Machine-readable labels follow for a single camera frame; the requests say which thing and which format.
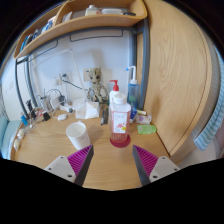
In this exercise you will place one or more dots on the clear bottle with pink liquid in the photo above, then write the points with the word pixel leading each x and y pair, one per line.
pixel 119 115

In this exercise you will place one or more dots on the white tissue pack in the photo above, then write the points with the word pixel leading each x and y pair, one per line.
pixel 88 110

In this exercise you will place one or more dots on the small white jar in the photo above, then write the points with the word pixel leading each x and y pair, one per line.
pixel 16 144

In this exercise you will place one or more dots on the white power adapter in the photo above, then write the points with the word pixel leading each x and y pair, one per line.
pixel 54 102

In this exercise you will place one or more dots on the white paper cup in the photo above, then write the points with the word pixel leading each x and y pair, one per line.
pixel 77 134

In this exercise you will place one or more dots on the blue capped small bottle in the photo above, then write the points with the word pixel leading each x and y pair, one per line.
pixel 23 119

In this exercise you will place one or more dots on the wooden wall shelf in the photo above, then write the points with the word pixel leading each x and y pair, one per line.
pixel 60 28

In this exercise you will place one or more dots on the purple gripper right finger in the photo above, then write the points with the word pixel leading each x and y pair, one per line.
pixel 150 167

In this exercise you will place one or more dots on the blue spray bottle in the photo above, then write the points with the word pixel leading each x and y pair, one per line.
pixel 133 88

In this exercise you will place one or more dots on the light blue bed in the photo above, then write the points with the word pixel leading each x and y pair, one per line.
pixel 8 130

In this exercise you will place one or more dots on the striped towel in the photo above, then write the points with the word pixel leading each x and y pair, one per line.
pixel 206 136

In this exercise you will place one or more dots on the green wipes packet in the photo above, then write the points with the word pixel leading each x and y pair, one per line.
pixel 146 129

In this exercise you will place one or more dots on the red round coaster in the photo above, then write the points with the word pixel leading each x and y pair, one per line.
pixel 120 140

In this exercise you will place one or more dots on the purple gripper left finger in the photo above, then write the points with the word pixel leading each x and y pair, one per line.
pixel 73 168

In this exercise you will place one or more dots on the Groot figurine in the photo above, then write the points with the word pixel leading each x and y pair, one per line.
pixel 97 92

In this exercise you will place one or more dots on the white pump lotion bottle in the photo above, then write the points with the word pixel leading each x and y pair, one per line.
pixel 114 91

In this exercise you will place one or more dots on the white computer mouse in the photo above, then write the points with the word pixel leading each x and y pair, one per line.
pixel 62 117

